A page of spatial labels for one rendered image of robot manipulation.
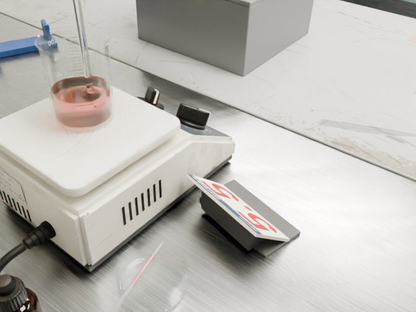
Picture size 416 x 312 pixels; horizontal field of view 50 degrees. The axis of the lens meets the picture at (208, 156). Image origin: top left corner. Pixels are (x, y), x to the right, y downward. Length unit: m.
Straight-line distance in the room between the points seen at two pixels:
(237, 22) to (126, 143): 0.31
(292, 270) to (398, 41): 0.54
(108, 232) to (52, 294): 0.06
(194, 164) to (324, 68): 0.34
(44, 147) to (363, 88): 0.45
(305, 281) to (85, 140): 0.21
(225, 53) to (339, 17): 0.32
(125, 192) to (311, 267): 0.17
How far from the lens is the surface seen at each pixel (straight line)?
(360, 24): 0.88
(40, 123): 0.39
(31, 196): 0.37
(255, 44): 0.64
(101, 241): 0.36
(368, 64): 0.73
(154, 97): 0.46
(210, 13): 0.64
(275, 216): 0.42
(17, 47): 0.73
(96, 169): 0.33
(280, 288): 0.37
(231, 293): 0.36
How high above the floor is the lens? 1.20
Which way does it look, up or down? 38 degrees down
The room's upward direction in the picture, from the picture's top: 2 degrees clockwise
